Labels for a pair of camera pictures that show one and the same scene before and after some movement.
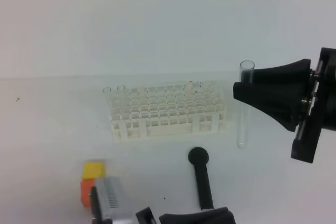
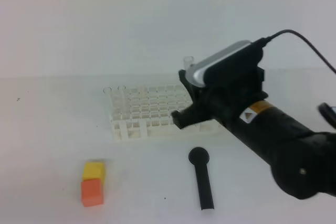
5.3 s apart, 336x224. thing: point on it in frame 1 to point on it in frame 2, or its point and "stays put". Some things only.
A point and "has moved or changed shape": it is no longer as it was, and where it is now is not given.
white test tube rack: [177, 109] stays put
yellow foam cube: [93, 170] stays put
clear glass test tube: [242, 91] has moved or changed shape
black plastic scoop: [199, 156] stays put
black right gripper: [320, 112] to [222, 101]
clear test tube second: [121, 102] stays put
